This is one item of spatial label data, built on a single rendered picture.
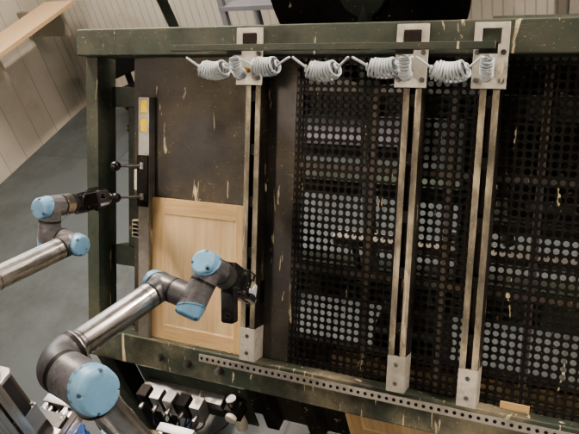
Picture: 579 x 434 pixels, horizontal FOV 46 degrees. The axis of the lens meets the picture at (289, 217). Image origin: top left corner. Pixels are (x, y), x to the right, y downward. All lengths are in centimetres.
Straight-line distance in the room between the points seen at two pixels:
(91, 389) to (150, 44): 137
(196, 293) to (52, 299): 293
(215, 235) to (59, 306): 226
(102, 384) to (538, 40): 148
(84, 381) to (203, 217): 109
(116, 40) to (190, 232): 77
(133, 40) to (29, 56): 393
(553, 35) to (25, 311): 370
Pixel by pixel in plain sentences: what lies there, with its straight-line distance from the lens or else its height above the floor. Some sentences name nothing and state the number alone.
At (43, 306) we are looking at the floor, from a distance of 476.
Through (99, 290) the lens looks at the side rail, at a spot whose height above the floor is 104.
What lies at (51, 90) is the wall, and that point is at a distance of 672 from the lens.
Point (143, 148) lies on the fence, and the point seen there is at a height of 154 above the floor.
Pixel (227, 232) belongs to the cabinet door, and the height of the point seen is 128.
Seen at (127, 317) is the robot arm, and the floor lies 159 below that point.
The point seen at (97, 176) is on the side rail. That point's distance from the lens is 285.
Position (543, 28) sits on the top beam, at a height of 192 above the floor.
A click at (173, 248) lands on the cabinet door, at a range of 270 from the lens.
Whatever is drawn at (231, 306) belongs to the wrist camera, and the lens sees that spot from 205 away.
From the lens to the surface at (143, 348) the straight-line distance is 286.
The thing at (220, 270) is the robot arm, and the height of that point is 159.
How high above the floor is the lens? 283
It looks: 38 degrees down
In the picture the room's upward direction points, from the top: 15 degrees counter-clockwise
